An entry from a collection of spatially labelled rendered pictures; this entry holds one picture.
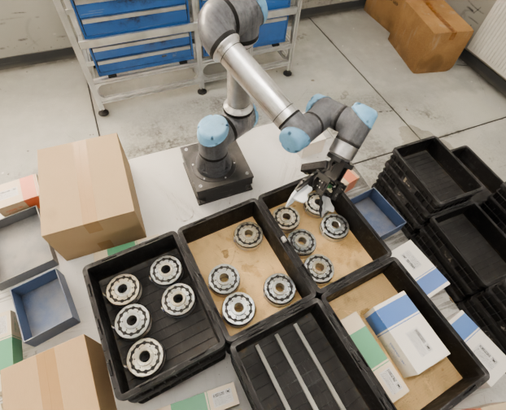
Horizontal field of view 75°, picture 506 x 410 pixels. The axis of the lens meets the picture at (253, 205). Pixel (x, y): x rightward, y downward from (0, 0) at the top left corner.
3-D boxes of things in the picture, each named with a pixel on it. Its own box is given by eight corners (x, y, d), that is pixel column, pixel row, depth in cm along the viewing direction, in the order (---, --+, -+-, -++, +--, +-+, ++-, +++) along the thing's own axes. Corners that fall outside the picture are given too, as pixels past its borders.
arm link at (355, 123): (356, 103, 97) (383, 115, 93) (338, 137, 100) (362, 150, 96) (349, 97, 90) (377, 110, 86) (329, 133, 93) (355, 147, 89)
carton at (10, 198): (7, 220, 133) (-4, 209, 127) (3, 198, 138) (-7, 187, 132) (50, 205, 138) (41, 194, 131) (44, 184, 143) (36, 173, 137)
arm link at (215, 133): (191, 148, 132) (189, 123, 120) (215, 131, 138) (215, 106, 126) (212, 165, 128) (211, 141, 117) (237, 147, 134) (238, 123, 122)
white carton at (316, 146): (281, 131, 168) (283, 117, 161) (301, 124, 172) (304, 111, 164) (301, 159, 159) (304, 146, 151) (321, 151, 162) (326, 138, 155)
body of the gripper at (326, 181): (319, 198, 93) (341, 159, 90) (303, 184, 100) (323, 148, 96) (337, 203, 98) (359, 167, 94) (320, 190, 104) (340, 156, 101)
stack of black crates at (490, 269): (402, 246, 199) (430, 216, 170) (441, 230, 206) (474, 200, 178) (446, 308, 179) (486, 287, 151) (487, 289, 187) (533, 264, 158)
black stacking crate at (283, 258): (181, 245, 119) (176, 229, 109) (254, 214, 127) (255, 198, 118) (228, 351, 100) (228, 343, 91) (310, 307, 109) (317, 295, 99)
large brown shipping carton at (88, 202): (59, 181, 144) (37, 150, 128) (129, 164, 152) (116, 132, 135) (67, 261, 125) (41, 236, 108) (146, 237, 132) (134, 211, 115)
